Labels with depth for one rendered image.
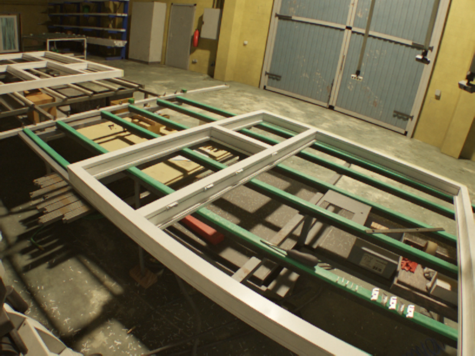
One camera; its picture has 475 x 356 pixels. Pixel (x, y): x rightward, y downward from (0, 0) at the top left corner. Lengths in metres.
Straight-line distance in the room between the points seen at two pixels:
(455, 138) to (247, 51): 5.59
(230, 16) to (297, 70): 2.32
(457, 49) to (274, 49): 4.33
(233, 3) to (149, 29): 3.25
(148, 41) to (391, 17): 7.23
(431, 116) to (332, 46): 2.75
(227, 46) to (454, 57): 5.52
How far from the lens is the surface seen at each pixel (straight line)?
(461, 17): 7.12
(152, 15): 10.21
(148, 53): 10.27
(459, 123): 6.71
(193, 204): 1.09
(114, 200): 1.01
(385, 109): 7.03
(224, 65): 8.27
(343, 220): 1.22
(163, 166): 1.86
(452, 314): 1.51
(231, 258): 1.31
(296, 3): 7.70
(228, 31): 8.23
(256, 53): 8.18
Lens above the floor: 1.49
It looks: 25 degrees down
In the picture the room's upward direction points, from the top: 10 degrees clockwise
